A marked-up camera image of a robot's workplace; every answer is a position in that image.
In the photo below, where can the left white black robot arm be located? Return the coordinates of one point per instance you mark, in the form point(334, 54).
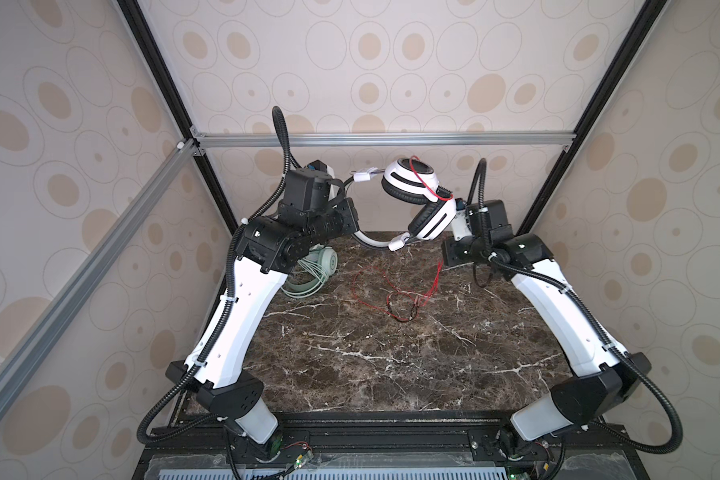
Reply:
point(261, 255)

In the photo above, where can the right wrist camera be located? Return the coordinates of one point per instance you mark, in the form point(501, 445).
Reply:
point(460, 225)

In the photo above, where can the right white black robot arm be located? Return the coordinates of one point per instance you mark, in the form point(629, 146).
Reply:
point(604, 373)

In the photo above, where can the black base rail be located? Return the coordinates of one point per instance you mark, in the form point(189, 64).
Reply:
point(390, 445)

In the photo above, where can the mint green headphones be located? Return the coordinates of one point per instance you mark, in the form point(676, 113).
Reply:
point(321, 263)

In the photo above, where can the white black red headphones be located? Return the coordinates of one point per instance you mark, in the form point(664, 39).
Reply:
point(412, 181)

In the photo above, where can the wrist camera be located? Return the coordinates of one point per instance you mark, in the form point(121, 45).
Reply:
point(460, 225)
point(319, 165)

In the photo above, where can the left black frame post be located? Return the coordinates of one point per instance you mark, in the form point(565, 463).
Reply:
point(147, 45)

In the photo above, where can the horizontal aluminium rail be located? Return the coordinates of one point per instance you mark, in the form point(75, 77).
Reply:
point(400, 139)

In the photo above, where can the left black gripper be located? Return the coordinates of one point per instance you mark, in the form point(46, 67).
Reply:
point(349, 215)

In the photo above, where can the right black frame post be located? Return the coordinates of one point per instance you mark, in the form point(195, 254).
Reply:
point(627, 51)

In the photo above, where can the left diagonal aluminium rail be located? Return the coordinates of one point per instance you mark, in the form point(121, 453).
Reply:
point(23, 362)

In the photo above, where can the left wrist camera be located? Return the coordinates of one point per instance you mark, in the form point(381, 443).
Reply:
point(319, 165)

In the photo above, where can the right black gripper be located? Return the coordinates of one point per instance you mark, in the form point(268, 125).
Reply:
point(448, 257)

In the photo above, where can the black frame post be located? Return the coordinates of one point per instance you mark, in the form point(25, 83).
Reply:
point(147, 45)
point(627, 51)

